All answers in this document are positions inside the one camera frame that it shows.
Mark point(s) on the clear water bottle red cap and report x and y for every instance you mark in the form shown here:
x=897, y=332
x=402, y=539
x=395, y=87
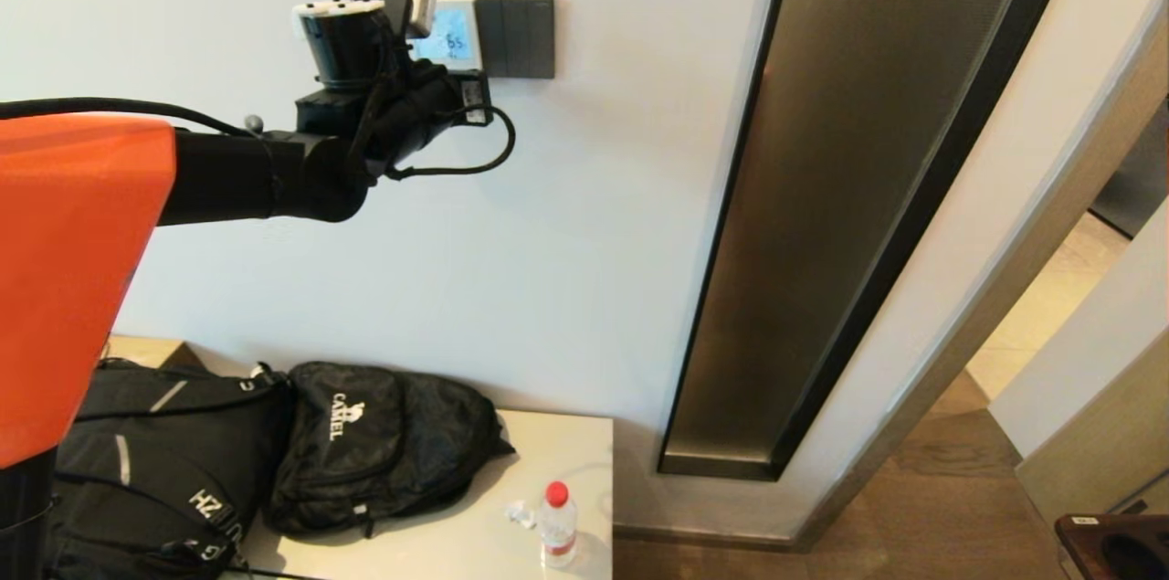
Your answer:
x=557, y=527

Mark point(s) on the black Camel logo backpack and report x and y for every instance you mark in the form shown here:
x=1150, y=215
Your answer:
x=384, y=452

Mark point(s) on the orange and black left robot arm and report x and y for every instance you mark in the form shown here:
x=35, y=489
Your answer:
x=73, y=242

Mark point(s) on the grey-brown door frame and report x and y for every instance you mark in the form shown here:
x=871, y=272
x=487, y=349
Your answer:
x=1005, y=288

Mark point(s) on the dark grey cabinet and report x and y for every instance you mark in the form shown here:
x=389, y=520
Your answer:
x=1142, y=183

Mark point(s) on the crumpled clear plastic wrapper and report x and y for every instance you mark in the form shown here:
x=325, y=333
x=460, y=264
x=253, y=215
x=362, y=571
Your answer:
x=522, y=515

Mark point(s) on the grey wall light switch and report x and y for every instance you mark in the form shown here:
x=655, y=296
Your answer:
x=516, y=38

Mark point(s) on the white wall thermostat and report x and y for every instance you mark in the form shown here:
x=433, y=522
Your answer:
x=457, y=41

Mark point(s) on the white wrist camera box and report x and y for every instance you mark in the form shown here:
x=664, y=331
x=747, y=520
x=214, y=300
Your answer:
x=411, y=5

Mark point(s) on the beige door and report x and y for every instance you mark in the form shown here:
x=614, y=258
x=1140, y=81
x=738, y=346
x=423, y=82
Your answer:
x=1096, y=361

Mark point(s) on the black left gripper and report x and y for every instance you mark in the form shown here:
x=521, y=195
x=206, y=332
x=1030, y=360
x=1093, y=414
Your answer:
x=415, y=114

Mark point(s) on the large black backpack grey stripes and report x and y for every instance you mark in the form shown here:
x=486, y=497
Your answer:
x=173, y=470

